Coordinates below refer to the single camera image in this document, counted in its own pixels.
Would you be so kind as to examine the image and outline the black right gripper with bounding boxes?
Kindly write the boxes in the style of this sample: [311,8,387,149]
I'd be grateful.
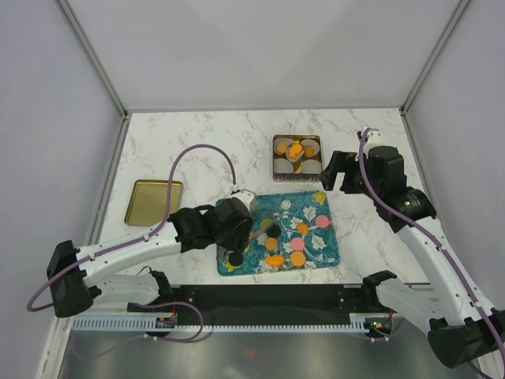
[318,150,383,201]

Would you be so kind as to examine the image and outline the green sandwich cookie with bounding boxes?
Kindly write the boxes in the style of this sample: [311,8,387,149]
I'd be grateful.
[260,218,273,228]

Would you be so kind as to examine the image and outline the orange fish cookie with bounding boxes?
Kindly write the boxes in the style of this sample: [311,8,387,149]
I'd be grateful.
[286,143,304,159]
[264,254,285,267]

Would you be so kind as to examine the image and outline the orange swirl flower cookie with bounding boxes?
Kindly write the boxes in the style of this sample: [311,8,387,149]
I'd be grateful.
[296,222,310,235]

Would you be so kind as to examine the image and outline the gold tin lid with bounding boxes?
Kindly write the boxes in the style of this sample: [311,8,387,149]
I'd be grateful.
[124,179,168,227]

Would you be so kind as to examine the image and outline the silver metal tongs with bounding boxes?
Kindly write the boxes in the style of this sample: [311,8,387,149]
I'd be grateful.
[249,221,275,242]

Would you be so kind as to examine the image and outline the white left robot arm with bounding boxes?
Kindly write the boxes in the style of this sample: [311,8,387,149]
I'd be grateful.
[47,190,256,318]

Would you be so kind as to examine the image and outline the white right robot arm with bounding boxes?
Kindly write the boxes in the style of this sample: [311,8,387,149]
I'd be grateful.
[319,128,504,368]

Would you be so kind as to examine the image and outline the orange cookie in tin right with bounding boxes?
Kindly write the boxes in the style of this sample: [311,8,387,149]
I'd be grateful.
[304,145,315,156]

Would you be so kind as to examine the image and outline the orange cookie in tin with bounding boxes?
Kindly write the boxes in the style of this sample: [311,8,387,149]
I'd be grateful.
[304,145,315,156]
[276,143,288,154]

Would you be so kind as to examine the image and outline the black sandwich cookie lower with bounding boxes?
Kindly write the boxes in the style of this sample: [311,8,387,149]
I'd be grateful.
[228,252,244,267]

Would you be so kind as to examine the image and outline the black sandwich cookie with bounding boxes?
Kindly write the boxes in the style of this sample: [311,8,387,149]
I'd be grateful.
[228,252,244,267]
[266,223,282,239]

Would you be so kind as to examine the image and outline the square cookie tin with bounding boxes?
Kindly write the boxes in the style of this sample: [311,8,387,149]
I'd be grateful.
[271,134,324,182]

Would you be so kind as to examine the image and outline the black sandwich cookie upper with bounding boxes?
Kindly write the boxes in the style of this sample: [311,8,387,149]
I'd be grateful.
[266,223,282,239]

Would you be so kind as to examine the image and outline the plain orange cookie middle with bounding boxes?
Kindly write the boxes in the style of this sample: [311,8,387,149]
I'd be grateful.
[264,237,278,251]

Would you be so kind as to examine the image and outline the pink sandwich cookie upper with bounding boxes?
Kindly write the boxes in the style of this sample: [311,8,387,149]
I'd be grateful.
[315,215,331,228]

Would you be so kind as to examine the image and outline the pink sandwich cookie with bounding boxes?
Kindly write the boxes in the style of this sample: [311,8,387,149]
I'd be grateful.
[315,215,331,228]
[290,237,305,251]

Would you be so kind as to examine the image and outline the orange cookie in tin left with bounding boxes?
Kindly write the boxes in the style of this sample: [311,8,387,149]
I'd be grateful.
[276,143,288,154]

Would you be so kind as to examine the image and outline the teal floral serving tray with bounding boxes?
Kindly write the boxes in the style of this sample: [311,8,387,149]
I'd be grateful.
[216,190,340,276]

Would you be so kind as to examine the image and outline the pink sandwich cookie lower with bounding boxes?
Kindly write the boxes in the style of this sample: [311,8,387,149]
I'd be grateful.
[290,237,305,251]

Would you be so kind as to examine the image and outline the dotted orange sandwich biscuit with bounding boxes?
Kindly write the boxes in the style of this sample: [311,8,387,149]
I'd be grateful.
[290,251,306,267]

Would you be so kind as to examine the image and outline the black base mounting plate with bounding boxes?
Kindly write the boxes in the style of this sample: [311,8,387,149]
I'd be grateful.
[126,283,380,327]

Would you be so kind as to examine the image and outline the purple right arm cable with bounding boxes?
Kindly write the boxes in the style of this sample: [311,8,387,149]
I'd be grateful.
[357,127,505,379]

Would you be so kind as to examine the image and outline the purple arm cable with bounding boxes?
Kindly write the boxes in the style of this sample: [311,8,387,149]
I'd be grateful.
[26,143,237,313]
[357,127,505,379]

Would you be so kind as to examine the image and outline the slotted white cable duct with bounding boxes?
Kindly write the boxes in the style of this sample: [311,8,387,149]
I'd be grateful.
[71,313,385,333]

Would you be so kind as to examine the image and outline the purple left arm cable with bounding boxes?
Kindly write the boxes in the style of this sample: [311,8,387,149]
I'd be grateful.
[26,143,237,313]

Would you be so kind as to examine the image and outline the aluminium frame rail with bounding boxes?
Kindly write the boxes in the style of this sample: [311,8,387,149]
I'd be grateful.
[53,301,129,318]

